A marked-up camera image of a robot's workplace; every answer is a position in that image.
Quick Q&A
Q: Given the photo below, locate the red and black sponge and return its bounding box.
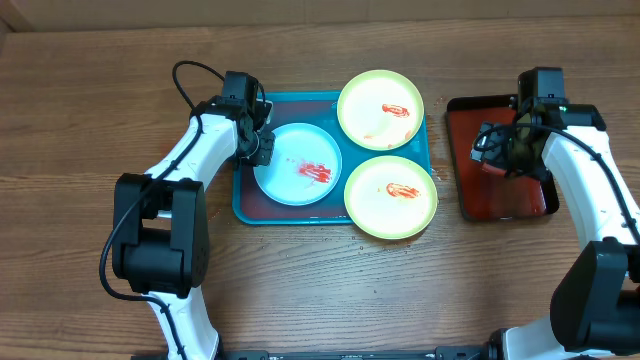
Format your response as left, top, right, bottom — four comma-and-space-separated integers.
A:
481, 162, 518, 178

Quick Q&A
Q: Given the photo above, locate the light blue plate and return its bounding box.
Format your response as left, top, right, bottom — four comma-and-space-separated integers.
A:
253, 123, 342, 206

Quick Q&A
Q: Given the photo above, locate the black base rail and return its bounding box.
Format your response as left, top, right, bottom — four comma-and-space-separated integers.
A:
222, 344, 503, 360

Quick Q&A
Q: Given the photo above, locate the green plate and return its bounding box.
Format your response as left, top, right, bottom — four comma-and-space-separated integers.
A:
337, 70, 424, 151
344, 155, 438, 240

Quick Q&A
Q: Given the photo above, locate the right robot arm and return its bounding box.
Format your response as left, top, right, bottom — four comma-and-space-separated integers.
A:
470, 67, 639, 360

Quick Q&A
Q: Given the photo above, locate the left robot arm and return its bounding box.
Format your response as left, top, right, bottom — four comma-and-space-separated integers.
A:
99, 71, 275, 359

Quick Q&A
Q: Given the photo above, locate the black tray with red liquid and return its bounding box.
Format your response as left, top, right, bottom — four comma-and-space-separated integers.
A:
446, 94, 559, 222

